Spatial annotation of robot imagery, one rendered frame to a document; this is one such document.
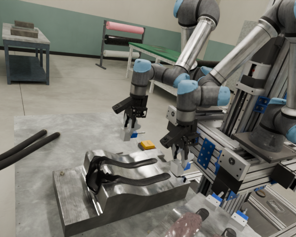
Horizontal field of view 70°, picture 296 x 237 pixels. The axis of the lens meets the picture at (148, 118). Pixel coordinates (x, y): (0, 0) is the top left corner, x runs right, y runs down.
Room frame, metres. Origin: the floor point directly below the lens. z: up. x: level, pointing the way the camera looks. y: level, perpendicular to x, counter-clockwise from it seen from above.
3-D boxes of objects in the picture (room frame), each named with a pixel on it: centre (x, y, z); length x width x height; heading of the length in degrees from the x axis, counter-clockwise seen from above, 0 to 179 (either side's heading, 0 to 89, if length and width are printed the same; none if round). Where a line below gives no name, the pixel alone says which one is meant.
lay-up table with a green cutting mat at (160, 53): (4.96, -0.30, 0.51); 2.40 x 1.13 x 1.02; 40
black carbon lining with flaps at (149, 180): (0.68, 0.03, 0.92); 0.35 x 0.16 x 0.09; 125
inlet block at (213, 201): (0.68, -0.35, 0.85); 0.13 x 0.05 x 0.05; 142
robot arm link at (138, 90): (0.94, 0.07, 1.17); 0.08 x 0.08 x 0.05
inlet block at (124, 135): (0.95, 0.06, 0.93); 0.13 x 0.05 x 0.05; 125
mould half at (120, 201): (0.68, 0.05, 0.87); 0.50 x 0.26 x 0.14; 125
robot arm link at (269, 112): (0.93, -0.58, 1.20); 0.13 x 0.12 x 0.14; 2
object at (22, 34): (4.32, 2.80, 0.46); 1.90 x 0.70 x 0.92; 36
